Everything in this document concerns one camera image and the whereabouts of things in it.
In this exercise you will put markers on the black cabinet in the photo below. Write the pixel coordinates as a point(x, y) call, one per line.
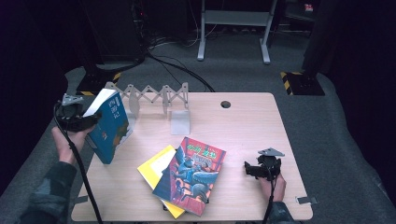
point(115, 31)

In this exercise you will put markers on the white expandable bookend rack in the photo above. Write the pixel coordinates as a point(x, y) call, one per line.
point(180, 123)

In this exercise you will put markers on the person's left hand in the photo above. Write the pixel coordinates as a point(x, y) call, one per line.
point(67, 143)

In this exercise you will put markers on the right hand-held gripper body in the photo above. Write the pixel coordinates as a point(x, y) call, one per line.
point(270, 166)

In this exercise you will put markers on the yellow book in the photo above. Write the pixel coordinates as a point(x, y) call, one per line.
point(154, 168)

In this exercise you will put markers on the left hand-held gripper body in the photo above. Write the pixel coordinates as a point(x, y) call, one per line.
point(71, 118)

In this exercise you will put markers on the grey tape strip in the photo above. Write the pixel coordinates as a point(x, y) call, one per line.
point(306, 200)
point(81, 199)

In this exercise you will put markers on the small red white box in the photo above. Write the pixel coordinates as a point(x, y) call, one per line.
point(308, 7)

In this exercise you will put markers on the red illustrated book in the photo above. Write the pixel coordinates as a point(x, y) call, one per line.
point(190, 177)

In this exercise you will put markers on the round black table grommet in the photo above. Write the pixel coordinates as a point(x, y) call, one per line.
point(225, 104)

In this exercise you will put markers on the person's right hand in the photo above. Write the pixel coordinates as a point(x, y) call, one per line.
point(275, 189)

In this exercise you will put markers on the blue book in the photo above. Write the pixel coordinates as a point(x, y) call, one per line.
point(109, 130)

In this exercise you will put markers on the black hazard-striped stand base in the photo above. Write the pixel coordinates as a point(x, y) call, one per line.
point(93, 84)
point(305, 84)

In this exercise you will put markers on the white metal stand frame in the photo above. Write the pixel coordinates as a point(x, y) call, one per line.
point(236, 17)

